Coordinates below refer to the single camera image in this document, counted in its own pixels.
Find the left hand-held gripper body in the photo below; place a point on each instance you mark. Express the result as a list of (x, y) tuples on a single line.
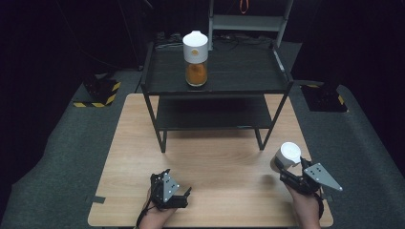
[(168, 189)]

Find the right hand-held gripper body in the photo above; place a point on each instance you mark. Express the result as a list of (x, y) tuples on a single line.
[(313, 178)]

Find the brown spice jar white lid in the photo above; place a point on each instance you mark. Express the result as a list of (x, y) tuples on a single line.
[(288, 154)]

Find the black two-tier shelf rack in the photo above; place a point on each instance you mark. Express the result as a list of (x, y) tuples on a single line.
[(242, 71)]

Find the orange spice jar white lid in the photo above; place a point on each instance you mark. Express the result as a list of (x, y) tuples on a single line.
[(195, 58)]

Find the person's left hand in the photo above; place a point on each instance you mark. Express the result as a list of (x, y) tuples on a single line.
[(156, 216)]

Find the person's right hand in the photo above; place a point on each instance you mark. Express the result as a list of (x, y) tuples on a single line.
[(305, 208)]

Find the grey tape piece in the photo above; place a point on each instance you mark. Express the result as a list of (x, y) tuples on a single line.
[(329, 198), (95, 199)]

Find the black base with hazard stripes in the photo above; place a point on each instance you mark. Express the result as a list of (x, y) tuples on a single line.
[(100, 90), (323, 98)]

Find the grey metal stand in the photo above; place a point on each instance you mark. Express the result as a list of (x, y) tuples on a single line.
[(246, 23)]

